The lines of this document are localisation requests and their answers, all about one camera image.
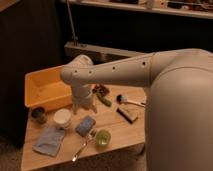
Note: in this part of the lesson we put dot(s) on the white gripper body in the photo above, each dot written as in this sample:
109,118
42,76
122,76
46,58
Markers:
82,97

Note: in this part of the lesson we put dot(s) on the green cucumber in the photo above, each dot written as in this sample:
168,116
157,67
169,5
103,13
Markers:
104,100

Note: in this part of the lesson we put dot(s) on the dark red grape bunch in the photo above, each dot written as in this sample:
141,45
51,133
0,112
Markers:
101,89

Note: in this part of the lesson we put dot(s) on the green plastic cup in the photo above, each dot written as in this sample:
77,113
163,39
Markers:
103,138

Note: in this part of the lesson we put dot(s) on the black dish brush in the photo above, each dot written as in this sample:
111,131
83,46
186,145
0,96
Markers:
123,100

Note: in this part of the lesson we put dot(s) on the white round container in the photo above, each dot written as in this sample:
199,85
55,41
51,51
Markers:
62,118

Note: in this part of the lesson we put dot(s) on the blue sponge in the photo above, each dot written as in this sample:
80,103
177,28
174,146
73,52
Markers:
84,127

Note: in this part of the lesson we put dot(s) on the metal lamp stand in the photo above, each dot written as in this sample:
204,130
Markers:
74,36

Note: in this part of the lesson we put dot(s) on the blue folded cloth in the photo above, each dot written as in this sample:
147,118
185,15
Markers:
49,141

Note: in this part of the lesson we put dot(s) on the silver fork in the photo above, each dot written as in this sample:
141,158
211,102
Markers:
89,138

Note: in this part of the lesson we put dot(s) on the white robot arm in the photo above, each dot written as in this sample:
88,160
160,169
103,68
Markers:
179,106

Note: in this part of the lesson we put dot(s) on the yellow plastic bin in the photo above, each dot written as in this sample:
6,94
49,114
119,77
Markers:
44,88

